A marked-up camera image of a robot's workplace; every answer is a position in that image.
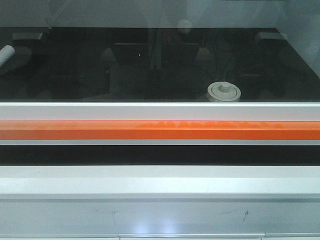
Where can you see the orange sash handle bar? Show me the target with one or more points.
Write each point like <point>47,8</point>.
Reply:
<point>158,130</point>

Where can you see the white pipe at left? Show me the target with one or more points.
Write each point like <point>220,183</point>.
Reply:
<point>6,53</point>

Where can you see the glass jar with white lid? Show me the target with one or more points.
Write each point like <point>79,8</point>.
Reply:
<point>223,91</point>

